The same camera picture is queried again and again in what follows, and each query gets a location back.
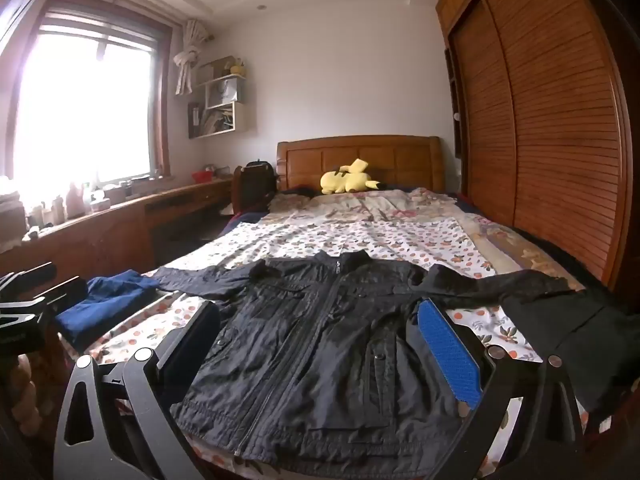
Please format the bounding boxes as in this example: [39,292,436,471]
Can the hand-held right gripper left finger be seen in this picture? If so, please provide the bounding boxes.
[54,300,221,480]

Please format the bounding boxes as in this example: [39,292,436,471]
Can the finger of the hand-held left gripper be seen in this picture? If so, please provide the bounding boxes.
[37,278,88,312]
[0,261,56,295]

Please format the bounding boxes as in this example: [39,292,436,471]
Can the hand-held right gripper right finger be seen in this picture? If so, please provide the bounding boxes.
[415,297,586,480]

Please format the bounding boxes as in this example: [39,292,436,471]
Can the black jacket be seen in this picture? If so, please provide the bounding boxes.
[152,250,586,465]

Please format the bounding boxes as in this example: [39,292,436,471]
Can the folded blue clothes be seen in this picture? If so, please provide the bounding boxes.
[54,269,161,351]

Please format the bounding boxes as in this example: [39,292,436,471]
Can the folded black clothes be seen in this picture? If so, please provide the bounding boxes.
[500,287,640,413]

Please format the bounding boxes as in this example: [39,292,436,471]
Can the person's left hand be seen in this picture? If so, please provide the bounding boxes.
[10,352,48,436]

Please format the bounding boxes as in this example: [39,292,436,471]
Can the wooden desk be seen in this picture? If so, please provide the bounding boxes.
[0,177,236,291]

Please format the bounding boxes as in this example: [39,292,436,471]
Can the row of bottles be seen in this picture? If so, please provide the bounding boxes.
[25,180,113,228]

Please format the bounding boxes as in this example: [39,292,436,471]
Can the orange print bed sheet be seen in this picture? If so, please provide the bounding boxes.
[82,217,591,480]

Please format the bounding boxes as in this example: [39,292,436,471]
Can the beige floral quilt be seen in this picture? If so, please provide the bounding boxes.
[265,187,586,291]

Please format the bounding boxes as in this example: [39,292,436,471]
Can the black backpack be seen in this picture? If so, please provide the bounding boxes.
[240,159,278,211]

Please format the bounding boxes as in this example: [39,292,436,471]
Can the window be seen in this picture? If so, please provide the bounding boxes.
[0,0,173,196]

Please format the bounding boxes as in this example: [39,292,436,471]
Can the yellow plush toy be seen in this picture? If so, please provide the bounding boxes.
[320,158,386,196]

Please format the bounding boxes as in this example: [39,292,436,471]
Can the wooden bed headboard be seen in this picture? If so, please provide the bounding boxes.
[276,135,446,196]

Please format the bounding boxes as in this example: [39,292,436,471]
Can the wooden slatted wardrobe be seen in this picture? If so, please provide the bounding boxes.
[435,0,633,291]

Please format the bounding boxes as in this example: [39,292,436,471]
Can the white paper bag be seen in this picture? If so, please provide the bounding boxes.
[216,77,241,107]

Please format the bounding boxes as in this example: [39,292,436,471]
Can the tied white curtain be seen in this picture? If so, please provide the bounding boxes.
[172,19,211,96]

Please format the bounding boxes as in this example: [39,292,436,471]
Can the white wall shelf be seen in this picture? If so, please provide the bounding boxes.
[187,56,258,140]

